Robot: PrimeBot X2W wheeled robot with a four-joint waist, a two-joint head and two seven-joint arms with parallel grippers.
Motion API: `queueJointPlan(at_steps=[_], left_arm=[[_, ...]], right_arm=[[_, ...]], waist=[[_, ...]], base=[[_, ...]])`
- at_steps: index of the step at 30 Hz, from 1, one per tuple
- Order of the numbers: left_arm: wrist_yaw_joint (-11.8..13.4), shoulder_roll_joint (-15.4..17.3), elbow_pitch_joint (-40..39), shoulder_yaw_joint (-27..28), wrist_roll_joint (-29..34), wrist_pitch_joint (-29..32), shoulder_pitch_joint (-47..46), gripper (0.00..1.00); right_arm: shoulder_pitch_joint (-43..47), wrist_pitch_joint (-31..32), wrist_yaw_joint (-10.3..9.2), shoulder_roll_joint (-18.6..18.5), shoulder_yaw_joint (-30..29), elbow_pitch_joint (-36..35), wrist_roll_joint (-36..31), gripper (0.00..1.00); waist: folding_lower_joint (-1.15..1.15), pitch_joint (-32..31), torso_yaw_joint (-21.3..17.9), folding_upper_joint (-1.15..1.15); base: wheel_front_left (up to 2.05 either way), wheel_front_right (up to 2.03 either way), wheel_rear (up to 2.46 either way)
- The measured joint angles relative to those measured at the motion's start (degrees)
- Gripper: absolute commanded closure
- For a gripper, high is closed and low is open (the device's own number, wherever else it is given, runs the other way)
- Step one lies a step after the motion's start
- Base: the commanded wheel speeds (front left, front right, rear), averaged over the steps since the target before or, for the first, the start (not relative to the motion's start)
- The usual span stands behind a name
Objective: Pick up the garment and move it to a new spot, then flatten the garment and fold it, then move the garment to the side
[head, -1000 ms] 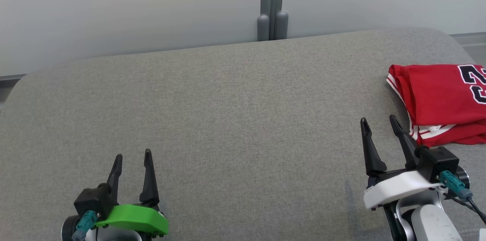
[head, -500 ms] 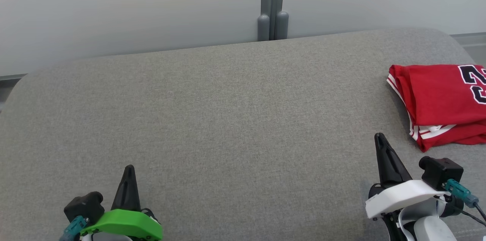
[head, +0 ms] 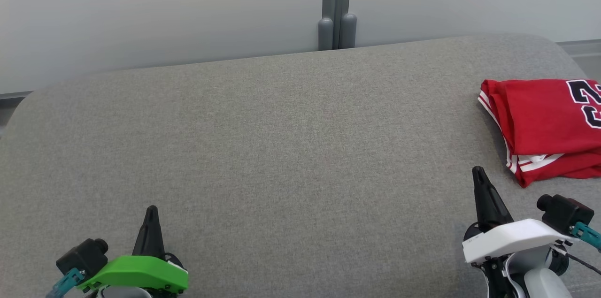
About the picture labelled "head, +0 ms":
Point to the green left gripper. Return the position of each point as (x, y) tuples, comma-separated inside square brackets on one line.
[(136, 272)]

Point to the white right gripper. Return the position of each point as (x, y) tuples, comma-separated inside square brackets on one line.
[(512, 239)]

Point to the red t-shirt white sleeves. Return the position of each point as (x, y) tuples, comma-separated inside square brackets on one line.
[(535, 119)]

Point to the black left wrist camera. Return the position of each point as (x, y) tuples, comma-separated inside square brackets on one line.
[(82, 258)]

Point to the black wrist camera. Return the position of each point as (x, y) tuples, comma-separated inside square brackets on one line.
[(566, 213), (82, 258)]

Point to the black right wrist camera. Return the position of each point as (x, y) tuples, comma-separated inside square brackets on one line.
[(566, 213)]

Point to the dark grey partition post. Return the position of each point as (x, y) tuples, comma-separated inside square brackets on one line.
[(337, 7)]

